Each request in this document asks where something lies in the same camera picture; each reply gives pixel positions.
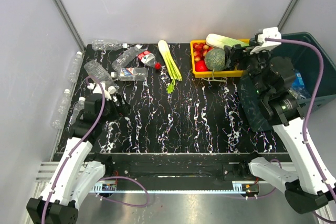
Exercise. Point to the blue label crushed bottle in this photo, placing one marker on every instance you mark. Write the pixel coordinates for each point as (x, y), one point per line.
(298, 89)

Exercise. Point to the red apple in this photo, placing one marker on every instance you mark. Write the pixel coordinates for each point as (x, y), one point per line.
(200, 66)

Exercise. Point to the aluminium front rail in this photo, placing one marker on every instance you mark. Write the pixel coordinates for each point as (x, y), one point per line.
(175, 184)

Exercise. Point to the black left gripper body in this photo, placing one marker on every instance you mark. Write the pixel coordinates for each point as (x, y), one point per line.
(113, 112)

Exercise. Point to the clear bottle blue red label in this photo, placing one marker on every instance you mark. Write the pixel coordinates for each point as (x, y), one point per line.
(130, 74)

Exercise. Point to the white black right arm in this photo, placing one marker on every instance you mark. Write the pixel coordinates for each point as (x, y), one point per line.
(312, 186)

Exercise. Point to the aluminium frame post left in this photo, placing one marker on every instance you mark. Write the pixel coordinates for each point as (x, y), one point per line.
(70, 25)

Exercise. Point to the red label crushed bottle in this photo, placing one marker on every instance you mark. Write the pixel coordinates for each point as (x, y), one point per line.
(149, 59)

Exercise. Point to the yellow plastic tray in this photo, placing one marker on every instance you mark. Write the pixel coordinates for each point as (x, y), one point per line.
(217, 74)

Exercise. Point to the clear crushed bottle middle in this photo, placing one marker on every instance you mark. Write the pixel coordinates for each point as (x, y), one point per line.
(123, 60)

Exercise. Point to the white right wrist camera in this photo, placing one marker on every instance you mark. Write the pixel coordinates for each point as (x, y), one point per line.
(263, 43)

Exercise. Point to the clear bottle back row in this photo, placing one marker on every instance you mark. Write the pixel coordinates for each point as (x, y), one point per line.
(108, 45)

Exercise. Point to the napa cabbage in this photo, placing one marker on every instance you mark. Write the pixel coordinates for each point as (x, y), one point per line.
(219, 41)

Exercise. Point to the green netted melon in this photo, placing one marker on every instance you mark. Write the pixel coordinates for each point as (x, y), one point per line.
(215, 59)

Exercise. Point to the clear bottle near left arm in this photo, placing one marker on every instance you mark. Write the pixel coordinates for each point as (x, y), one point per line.
(77, 108)

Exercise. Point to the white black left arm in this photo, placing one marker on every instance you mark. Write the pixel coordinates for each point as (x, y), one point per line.
(76, 174)

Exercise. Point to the clear ribbed bottle white cap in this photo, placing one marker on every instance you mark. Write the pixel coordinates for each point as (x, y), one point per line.
(95, 69)

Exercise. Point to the dark green plastic bin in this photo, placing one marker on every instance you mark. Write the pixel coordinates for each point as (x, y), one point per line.
(277, 86)

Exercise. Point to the celery stalk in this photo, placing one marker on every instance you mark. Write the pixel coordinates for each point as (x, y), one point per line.
(171, 66)

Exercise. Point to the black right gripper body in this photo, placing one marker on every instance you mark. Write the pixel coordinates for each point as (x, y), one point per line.
(254, 63)

